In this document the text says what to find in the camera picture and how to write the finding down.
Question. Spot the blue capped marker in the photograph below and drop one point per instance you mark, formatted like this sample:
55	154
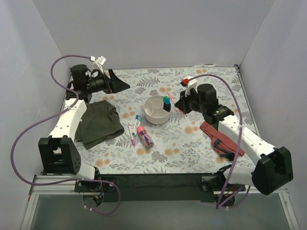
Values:
135	125

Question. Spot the orange pink pen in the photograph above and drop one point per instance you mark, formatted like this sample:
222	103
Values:
172	99

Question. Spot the pink lid pencil jar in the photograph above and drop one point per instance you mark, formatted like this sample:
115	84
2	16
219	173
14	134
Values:
145	138

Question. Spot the dark green cloth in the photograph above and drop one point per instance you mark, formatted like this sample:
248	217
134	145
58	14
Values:
100	122

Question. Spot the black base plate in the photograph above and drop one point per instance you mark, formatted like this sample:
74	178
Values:
166	187

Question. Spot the pink capped marker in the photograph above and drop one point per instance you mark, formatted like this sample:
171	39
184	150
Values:
131	135

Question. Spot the aluminium front rail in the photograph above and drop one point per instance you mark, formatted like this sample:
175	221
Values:
105	191

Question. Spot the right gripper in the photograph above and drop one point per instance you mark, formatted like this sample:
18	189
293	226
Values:
187	104

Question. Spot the floral table mat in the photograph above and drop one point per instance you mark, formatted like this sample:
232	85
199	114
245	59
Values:
179	144

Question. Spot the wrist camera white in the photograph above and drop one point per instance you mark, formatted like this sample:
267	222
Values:
189	84
98	61

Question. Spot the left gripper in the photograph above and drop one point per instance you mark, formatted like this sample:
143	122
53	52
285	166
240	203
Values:
110	82

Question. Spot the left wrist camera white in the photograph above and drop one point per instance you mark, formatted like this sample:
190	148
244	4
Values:
98	61

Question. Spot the blue black highlighter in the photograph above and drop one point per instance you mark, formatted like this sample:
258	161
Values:
167	105

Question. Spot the red cloth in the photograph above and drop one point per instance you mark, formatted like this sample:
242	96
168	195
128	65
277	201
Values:
222	144

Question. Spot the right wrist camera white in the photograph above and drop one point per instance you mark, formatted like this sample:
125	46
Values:
189	84

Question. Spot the white round organizer container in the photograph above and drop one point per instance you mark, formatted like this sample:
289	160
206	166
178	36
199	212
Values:
154	110

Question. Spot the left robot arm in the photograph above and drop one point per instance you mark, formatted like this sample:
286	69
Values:
58	152

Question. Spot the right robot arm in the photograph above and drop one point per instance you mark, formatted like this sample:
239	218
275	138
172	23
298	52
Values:
272	167

